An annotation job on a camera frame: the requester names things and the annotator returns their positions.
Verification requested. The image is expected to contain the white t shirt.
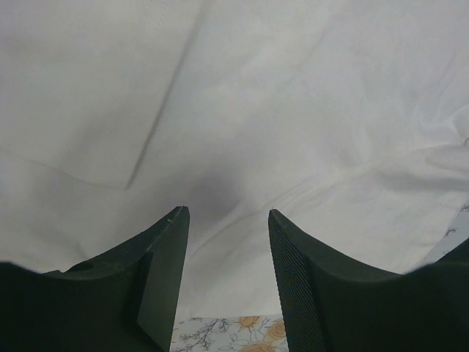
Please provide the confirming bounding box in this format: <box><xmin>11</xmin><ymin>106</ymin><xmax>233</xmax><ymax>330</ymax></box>
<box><xmin>1</xmin><ymin>1</ymin><xmax>468</xmax><ymax>319</ymax></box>

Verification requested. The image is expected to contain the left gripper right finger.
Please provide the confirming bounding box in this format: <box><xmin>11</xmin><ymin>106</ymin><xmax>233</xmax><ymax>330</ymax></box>
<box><xmin>268</xmin><ymin>210</ymin><xmax>468</xmax><ymax>351</ymax></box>

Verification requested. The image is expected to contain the floral patterned table mat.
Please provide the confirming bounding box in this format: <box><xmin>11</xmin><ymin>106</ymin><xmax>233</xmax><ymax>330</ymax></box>
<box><xmin>170</xmin><ymin>203</ymin><xmax>468</xmax><ymax>352</ymax></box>

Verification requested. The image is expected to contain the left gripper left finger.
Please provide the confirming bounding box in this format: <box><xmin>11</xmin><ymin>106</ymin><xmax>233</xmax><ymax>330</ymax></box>
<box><xmin>1</xmin><ymin>206</ymin><xmax>190</xmax><ymax>351</ymax></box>

